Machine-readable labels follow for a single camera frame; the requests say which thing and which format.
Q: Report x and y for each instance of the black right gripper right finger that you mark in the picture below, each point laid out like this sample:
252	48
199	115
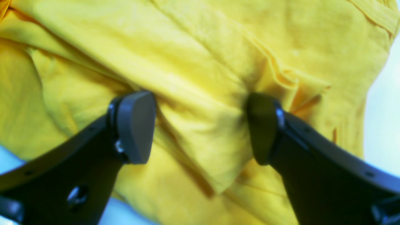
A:
325	184

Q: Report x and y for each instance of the orange yellow T-shirt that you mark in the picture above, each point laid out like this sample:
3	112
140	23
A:
63	61

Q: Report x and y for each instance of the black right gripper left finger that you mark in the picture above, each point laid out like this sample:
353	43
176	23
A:
72	184

